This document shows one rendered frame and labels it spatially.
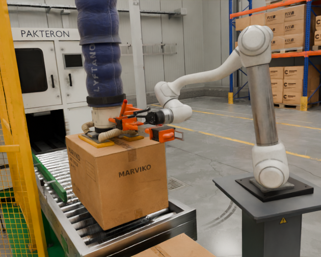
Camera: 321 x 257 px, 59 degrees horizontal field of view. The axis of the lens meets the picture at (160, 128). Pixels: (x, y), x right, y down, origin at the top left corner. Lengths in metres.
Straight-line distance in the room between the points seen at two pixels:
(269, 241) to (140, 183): 0.76
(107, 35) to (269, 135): 0.97
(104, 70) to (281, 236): 1.32
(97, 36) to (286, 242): 1.51
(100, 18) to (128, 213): 1.04
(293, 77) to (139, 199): 7.88
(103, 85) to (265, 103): 0.85
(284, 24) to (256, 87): 7.91
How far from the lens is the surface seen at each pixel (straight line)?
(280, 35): 9.29
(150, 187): 1.62
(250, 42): 1.33
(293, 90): 9.13
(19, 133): 2.04
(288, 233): 1.80
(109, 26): 1.64
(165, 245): 1.61
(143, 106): 4.69
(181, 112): 1.63
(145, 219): 1.88
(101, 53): 1.62
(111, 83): 1.63
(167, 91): 1.69
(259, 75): 1.38
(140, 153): 1.53
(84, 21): 1.65
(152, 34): 11.93
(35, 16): 10.40
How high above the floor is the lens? 1.46
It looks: 12 degrees down
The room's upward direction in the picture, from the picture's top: 4 degrees counter-clockwise
